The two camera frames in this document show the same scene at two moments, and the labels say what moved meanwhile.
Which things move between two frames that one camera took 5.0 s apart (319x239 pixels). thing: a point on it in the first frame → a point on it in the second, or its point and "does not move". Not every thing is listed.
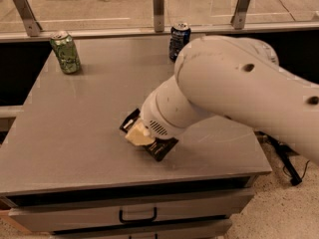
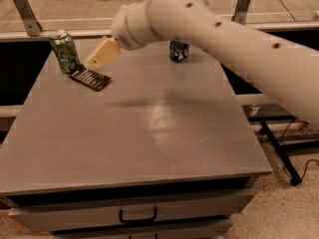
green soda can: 65,51 does not move
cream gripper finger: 139,135 → 108,49
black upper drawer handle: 139,220 does not move
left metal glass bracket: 33,27 does not move
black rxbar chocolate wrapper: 159,147 → 90,78
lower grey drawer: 207,229 does not move
